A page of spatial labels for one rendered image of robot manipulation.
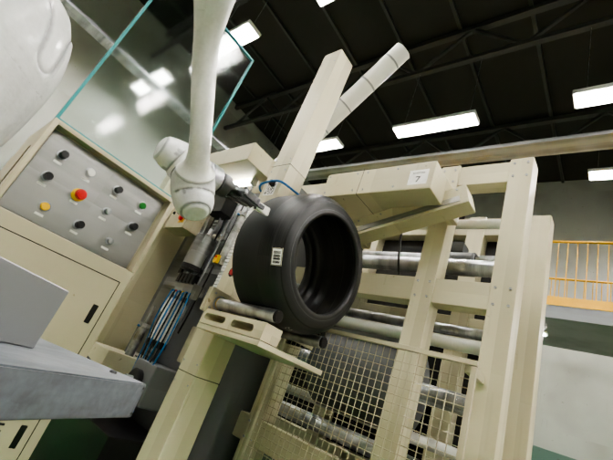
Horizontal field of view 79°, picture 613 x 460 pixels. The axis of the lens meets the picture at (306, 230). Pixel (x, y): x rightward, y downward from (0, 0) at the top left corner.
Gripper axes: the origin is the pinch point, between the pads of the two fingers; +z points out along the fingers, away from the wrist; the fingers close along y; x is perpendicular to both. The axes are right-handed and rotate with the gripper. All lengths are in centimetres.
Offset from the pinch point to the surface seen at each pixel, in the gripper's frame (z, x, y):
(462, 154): 420, -294, 102
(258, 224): 3.2, 4.7, 2.9
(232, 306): 10.8, 34.9, 12.9
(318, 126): 40, -69, 26
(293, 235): 8.2, 7.3, -11.3
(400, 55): 75, -142, 10
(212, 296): 8.6, 32.9, 24.1
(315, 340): 39, 39, -8
